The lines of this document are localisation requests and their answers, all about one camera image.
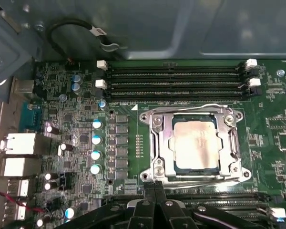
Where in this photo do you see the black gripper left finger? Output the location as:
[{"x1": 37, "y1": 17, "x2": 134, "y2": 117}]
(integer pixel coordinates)
[{"x1": 59, "y1": 182, "x2": 156, "y2": 229}]

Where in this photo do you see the green motherboard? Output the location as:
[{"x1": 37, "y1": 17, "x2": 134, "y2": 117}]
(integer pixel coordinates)
[{"x1": 33, "y1": 59, "x2": 286, "y2": 229}]

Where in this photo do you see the blue rear port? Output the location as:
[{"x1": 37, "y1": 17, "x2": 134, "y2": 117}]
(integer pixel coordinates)
[{"x1": 18, "y1": 101, "x2": 43, "y2": 131}]

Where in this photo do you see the metal socket cover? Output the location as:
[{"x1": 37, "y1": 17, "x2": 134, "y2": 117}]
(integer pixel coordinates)
[{"x1": 151, "y1": 111, "x2": 241, "y2": 181}]

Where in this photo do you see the CPU socket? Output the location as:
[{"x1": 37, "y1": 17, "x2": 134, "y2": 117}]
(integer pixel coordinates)
[{"x1": 139, "y1": 104, "x2": 252, "y2": 189}]

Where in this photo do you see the RAM slot with white clips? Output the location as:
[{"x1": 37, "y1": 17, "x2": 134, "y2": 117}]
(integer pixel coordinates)
[
  {"x1": 95, "y1": 78, "x2": 262, "y2": 90},
  {"x1": 96, "y1": 59, "x2": 258, "y2": 72},
  {"x1": 181, "y1": 199, "x2": 286, "y2": 219}
]

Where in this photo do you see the RAM slot with black clips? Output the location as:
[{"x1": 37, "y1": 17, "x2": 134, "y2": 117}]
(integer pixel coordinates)
[
  {"x1": 102, "y1": 88, "x2": 262, "y2": 101},
  {"x1": 104, "y1": 189, "x2": 271, "y2": 200},
  {"x1": 102, "y1": 70, "x2": 260, "y2": 81}
]

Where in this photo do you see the black PC case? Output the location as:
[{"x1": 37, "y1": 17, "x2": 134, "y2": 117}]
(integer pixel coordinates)
[{"x1": 0, "y1": 0, "x2": 286, "y2": 229}]

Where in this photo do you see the metal locking lever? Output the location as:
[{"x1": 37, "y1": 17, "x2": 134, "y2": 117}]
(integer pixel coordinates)
[
  {"x1": 152, "y1": 103, "x2": 234, "y2": 117},
  {"x1": 163, "y1": 177, "x2": 244, "y2": 190}
]

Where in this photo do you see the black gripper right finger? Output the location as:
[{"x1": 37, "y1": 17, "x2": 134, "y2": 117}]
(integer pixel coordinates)
[{"x1": 155, "y1": 181, "x2": 267, "y2": 229}]

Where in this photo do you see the black wire with white tag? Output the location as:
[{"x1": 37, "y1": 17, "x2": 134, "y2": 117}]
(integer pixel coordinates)
[{"x1": 46, "y1": 20, "x2": 128, "y2": 59}]

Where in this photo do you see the silver rear port block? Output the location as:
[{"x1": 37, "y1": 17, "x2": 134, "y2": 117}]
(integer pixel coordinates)
[
  {"x1": 10, "y1": 79, "x2": 36, "y2": 101},
  {"x1": 6, "y1": 178, "x2": 30, "y2": 198},
  {"x1": 0, "y1": 132, "x2": 53, "y2": 156},
  {"x1": 3, "y1": 202, "x2": 27, "y2": 220},
  {"x1": 0, "y1": 157, "x2": 43, "y2": 177}
]

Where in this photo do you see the red and black wire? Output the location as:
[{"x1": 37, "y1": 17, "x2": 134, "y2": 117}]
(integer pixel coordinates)
[{"x1": 0, "y1": 167, "x2": 48, "y2": 214}]

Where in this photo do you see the silver CPU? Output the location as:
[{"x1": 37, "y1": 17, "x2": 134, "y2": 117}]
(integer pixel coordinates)
[{"x1": 172, "y1": 114, "x2": 224, "y2": 172}]

